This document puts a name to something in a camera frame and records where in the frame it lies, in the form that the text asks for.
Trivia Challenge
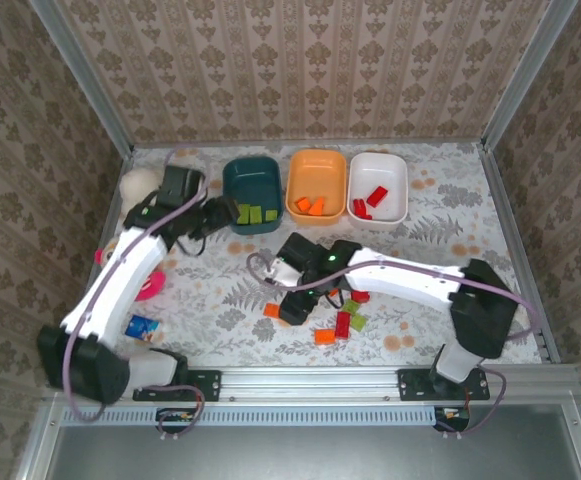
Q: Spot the teal plastic container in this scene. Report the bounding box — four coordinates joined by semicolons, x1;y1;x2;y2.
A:
221;155;285;235

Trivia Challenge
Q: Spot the white teddy bear plush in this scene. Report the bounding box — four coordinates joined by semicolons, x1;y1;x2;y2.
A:
119;168;164;216

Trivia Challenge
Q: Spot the pink striped plush doll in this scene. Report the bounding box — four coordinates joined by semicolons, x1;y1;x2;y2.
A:
93;234;169;302

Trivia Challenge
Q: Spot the orange plastic container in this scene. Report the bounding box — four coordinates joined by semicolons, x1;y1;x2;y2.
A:
284;148;348;227

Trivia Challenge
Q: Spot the white plastic container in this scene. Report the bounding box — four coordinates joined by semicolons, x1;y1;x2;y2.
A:
346;151;410;232

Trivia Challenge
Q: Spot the small blue carton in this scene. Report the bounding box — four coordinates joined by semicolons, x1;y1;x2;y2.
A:
123;314;164;345

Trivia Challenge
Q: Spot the thin black left gripper cable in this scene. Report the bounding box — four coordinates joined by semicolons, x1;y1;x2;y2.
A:
175;233;207;257

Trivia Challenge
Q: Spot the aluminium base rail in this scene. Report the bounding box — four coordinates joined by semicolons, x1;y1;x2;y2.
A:
43;363;581;405

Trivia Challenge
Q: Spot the grey slotted cable duct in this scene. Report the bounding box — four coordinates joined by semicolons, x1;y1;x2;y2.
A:
59;405;439;427

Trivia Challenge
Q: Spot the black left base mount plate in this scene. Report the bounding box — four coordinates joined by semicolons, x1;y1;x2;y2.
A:
133;368;222;403

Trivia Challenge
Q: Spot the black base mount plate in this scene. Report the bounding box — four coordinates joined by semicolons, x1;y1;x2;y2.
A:
397;368;491;403
133;368;222;403

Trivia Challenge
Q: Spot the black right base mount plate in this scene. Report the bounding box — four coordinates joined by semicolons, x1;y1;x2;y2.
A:
397;368;491;403

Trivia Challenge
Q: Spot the aluminium rear table rail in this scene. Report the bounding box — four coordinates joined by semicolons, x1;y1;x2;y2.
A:
132;140;486;150

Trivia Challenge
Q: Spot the aluminium upright frame post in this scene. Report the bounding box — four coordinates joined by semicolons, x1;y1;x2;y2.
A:
28;0;136;157
480;0;580;151

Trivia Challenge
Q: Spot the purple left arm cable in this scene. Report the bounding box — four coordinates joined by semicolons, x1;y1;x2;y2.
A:
64;148;209;444

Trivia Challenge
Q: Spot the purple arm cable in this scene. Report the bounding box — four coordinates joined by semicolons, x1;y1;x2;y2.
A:
247;252;544;436
64;148;209;444

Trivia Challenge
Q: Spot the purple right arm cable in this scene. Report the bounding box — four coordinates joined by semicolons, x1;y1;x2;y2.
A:
247;252;544;436

